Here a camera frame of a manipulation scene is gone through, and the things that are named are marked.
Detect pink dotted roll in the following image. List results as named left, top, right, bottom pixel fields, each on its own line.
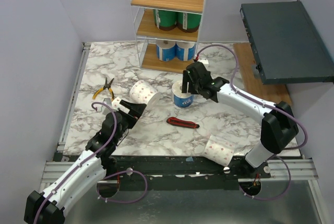
left=112, top=97, right=122, bottom=109
left=201, top=135, right=235, bottom=167
left=129, top=80, right=161, bottom=110

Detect pink dotted roll front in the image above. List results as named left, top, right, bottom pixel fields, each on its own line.
left=201, top=135, right=235, bottom=167

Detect green roll back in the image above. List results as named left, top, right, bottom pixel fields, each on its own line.
left=153, top=9, right=177, bottom=31

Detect red black utility knife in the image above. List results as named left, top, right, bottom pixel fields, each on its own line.
left=166, top=117, right=200, bottom=129

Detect wooden board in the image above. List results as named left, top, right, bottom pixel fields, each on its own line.
left=233, top=43, right=293, bottom=105

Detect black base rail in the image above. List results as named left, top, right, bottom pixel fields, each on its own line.
left=101, top=156, right=270, bottom=191

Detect dark green metal box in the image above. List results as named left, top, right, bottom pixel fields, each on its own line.
left=240, top=0, right=333, bottom=84

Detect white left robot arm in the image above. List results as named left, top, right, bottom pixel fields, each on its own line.
left=24, top=100, right=146, bottom=223

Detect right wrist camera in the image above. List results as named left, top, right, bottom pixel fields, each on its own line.
left=194, top=56, right=209, bottom=66

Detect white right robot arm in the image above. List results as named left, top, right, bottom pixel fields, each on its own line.
left=182, top=62, right=299, bottom=178

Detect yellow handled pliers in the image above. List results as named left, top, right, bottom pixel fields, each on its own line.
left=92, top=78, right=115, bottom=101

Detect green roll front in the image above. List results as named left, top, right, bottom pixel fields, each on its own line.
left=177, top=13, right=201, bottom=33

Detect green roll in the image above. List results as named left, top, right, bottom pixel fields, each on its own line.
left=177, top=13, right=201, bottom=33
left=153, top=9, right=177, bottom=31

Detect blue paper roll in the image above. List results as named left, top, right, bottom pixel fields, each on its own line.
left=176, top=41, right=196, bottom=62

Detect white wire wooden shelf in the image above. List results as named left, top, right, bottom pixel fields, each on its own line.
left=129, top=0, right=206, bottom=73

